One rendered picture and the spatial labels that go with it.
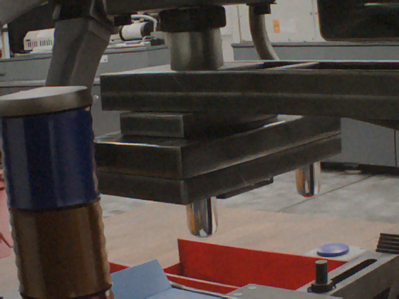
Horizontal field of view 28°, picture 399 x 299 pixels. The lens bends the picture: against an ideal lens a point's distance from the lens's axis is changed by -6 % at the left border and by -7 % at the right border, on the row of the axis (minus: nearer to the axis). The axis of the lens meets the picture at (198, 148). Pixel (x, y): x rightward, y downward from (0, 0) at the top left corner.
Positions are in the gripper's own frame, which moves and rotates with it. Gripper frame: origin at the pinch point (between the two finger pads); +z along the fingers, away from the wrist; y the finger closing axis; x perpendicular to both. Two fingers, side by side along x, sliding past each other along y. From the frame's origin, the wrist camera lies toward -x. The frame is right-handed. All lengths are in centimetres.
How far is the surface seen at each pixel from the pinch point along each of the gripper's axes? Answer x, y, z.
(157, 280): 5.1, 14.5, 10.3
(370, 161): 433, -293, -53
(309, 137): 9.0, 33.6, 6.8
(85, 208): -20, 48, 11
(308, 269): 26.6, 9.9, 14.4
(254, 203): 335, -318, -57
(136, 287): 2.6, 14.7, 10.2
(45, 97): -21, 50, 7
